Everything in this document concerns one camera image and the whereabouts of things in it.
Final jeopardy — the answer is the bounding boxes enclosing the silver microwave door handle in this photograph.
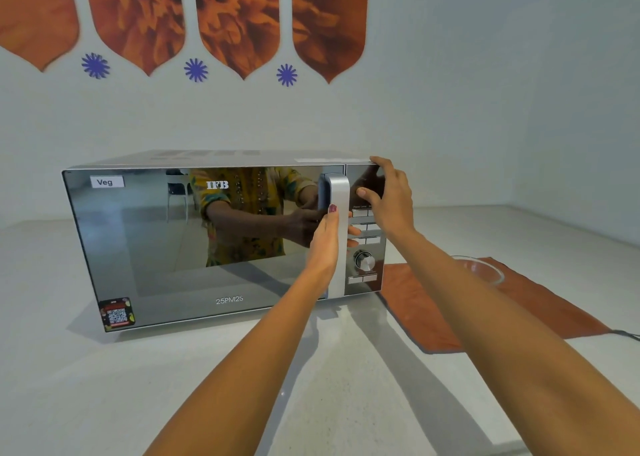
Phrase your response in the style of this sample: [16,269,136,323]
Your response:
[318,174,351,297]

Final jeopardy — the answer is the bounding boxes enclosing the person's left hand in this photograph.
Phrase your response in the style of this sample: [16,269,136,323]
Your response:
[304,204,362,293]

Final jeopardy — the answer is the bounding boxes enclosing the silver mirrored microwave oven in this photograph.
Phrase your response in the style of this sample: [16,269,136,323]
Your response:
[61,150,389,333]

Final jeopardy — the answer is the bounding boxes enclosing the orange cloth mat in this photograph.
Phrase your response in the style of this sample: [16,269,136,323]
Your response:
[378,257,614,355]

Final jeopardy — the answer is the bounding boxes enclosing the person's left forearm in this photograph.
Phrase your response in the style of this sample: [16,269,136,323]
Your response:
[142,271,342,456]

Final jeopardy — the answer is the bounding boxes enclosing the clear glass bowl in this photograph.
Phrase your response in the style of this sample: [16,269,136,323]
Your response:
[448,255,506,287]

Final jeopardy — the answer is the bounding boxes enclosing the person's right forearm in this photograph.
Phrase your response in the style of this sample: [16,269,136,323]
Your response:
[388,228,640,456]

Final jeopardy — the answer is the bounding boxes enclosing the orange flower wall panel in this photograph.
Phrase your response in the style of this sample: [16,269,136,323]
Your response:
[0,0,80,73]

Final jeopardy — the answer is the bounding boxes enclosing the person's right hand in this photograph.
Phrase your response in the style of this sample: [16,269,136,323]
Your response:
[355,156,419,246]

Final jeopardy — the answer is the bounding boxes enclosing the colourful code sticker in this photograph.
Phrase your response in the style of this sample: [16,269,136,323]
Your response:
[98,298,136,332]

